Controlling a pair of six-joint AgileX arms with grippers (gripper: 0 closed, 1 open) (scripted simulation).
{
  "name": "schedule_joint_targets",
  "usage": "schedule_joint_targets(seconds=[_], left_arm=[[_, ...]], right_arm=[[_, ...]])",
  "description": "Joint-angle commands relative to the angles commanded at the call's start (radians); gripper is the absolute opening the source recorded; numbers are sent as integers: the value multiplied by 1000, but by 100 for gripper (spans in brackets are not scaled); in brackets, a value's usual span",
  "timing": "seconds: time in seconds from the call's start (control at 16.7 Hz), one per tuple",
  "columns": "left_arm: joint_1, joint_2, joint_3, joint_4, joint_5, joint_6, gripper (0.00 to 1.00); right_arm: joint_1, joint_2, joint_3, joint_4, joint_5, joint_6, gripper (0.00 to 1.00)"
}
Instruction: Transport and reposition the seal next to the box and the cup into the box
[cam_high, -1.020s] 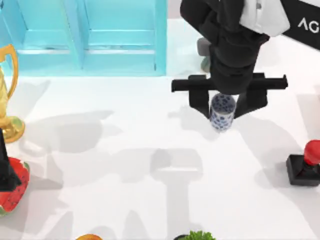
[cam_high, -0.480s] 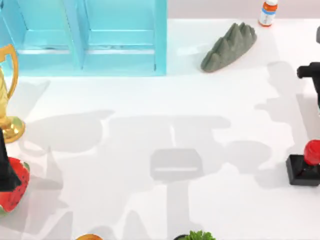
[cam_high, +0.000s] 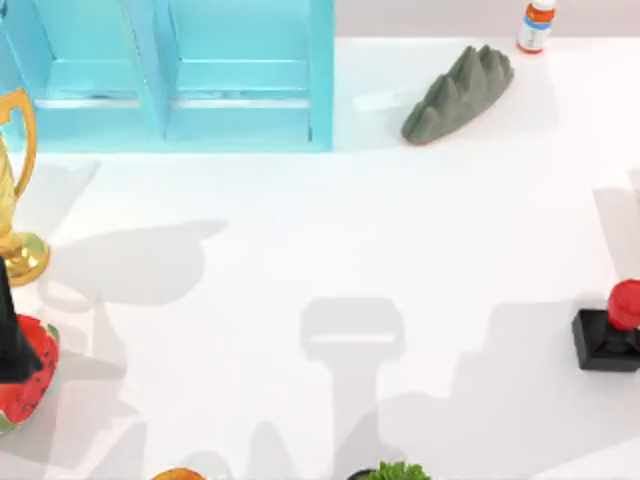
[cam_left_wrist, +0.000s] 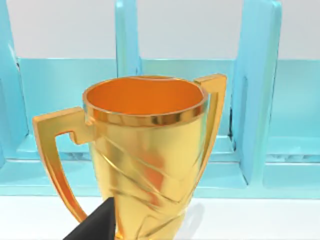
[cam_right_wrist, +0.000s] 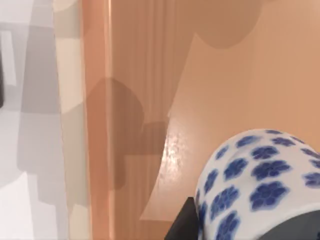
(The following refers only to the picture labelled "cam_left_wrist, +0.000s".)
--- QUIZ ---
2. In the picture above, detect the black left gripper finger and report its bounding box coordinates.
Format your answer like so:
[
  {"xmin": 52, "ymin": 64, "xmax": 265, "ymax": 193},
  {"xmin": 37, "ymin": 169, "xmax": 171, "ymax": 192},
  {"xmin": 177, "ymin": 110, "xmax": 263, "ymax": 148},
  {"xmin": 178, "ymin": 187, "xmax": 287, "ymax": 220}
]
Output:
[{"xmin": 62, "ymin": 196, "xmax": 117, "ymax": 240}]

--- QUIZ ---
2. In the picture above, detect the gold trophy cup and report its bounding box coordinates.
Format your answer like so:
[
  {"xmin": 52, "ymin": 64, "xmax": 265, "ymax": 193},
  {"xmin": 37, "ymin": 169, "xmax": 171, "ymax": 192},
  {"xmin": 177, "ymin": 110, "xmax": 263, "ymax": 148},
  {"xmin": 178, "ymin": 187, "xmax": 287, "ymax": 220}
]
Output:
[{"xmin": 32, "ymin": 73, "xmax": 228, "ymax": 240}]

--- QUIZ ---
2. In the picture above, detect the light blue rack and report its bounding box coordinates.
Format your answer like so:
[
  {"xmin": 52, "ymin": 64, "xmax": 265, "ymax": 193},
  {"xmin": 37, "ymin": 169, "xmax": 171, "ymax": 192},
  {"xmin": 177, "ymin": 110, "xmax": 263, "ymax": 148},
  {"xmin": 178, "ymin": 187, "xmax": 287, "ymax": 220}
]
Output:
[{"xmin": 0, "ymin": 0, "xmax": 320, "ymax": 199}]

